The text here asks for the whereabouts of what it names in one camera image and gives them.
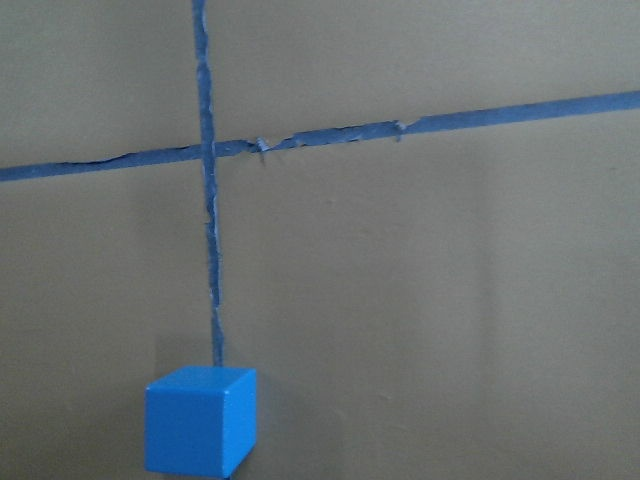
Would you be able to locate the blue wooden block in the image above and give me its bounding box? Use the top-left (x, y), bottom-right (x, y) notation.
top-left (144, 366), bottom-right (257, 479)

